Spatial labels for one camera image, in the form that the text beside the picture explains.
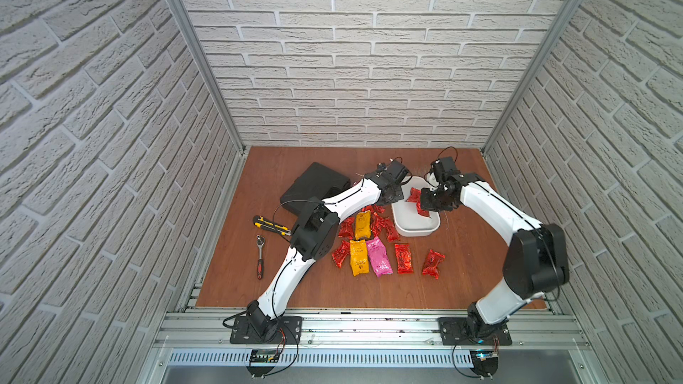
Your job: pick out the red handled ratchet wrench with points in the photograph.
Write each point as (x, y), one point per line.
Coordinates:
(260, 262)

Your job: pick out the black plastic tool case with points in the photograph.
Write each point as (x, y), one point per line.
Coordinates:
(317, 181)

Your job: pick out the white plastic storage box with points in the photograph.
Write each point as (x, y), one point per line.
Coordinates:
(408, 222)

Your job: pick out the aluminium corner post right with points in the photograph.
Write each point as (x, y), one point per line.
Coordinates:
(551, 38)

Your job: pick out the red tea bag box bottom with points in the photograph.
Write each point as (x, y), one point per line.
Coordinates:
(431, 263)

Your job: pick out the pink foil tea bag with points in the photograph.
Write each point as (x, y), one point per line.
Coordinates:
(378, 257)

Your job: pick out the left controller board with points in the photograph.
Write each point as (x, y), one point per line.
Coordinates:
(262, 362)

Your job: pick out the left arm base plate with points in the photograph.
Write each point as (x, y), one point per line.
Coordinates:
(287, 329)

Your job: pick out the yellow foil tea bag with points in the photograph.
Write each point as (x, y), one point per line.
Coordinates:
(358, 257)

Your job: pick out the aluminium corner post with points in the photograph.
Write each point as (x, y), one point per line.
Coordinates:
(551, 38)
(183, 22)

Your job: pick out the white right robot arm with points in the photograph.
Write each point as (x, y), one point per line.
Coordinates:
(536, 262)

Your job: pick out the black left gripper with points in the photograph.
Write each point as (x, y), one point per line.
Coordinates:
(395, 190)

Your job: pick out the right controller board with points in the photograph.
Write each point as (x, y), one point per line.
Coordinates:
(484, 363)

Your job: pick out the red foil tea bag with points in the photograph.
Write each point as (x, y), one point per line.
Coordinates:
(341, 253)

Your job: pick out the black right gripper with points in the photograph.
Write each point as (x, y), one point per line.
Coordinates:
(426, 204)

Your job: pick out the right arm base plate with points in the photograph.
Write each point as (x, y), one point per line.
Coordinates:
(469, 331)

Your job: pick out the red tea bag end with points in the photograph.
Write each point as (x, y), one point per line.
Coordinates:
(415, 196)

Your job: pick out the controller board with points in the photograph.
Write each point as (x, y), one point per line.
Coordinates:
(262, 362)
(484, 363)

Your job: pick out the aluminium corner post left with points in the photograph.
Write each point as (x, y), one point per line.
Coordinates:
(183, 22)

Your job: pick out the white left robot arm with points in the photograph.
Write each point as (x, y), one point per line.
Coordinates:
(313, 235)

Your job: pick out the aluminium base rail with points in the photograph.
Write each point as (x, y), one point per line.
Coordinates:
(545, 347)

